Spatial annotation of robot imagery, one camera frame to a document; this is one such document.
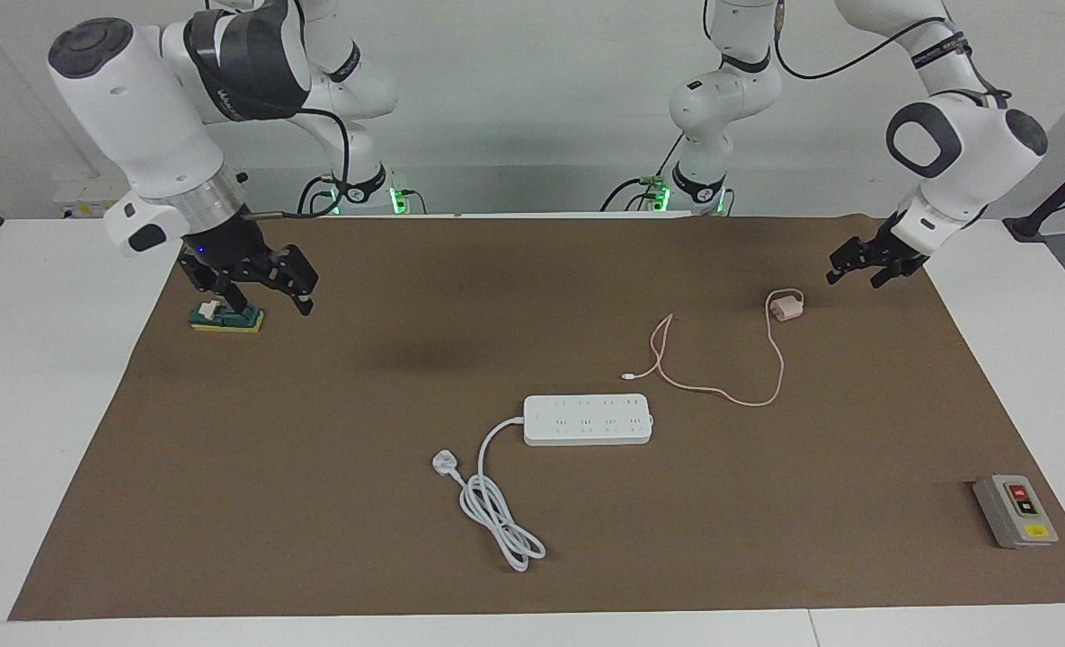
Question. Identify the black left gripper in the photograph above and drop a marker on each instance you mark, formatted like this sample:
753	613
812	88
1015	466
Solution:
899	250

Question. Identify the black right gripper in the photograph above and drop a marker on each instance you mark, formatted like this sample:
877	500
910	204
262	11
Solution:
226	256

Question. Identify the white power strip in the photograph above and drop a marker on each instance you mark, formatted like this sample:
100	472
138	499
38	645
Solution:
586	420

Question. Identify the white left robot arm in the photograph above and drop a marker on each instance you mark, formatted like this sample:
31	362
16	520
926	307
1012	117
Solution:
963	144

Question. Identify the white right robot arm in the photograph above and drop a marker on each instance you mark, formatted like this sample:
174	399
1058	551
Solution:
137	108

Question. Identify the black slanted stand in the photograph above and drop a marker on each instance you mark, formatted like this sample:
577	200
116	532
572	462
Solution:
1026	226

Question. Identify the brown table mat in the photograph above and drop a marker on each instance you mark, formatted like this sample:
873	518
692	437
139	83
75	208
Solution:
316	539

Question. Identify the green knife switch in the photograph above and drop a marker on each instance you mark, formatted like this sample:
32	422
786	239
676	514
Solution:
226	325

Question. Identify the white wall socket box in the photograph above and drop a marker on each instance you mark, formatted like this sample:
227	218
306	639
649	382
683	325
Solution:
83	193

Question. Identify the grey on-off switch box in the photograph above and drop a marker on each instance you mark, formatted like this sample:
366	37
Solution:
1013	517

